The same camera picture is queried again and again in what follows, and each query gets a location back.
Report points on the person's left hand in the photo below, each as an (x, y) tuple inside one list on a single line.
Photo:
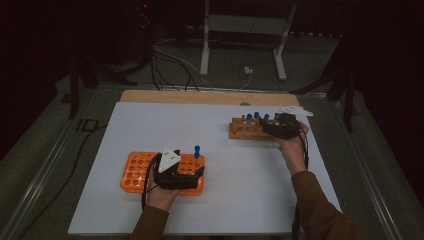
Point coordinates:
[(160, 200)]

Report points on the black tripod stand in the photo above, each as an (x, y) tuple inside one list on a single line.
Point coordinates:
[(74, 86), (349, 106)]

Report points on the white plug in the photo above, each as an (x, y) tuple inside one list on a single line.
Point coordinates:
[(248, 70)]

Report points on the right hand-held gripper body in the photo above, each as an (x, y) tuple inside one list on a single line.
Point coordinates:
[(285, 128)]

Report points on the person's right hand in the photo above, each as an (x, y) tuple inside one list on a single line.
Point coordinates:
[(293, 153)]

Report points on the dark equipment rack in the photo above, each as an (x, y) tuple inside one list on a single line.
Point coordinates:
[(144, 26)]

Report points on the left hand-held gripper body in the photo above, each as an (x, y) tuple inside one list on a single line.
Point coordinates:
[(166, 160)]

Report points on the orange plastic tube rack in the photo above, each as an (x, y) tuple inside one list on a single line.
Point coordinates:
[(136, 170)]

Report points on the wooden test tube rack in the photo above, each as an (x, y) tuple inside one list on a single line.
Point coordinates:
[(243, 133)]

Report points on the white metal stand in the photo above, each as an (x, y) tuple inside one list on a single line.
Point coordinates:
[(205, 50)]

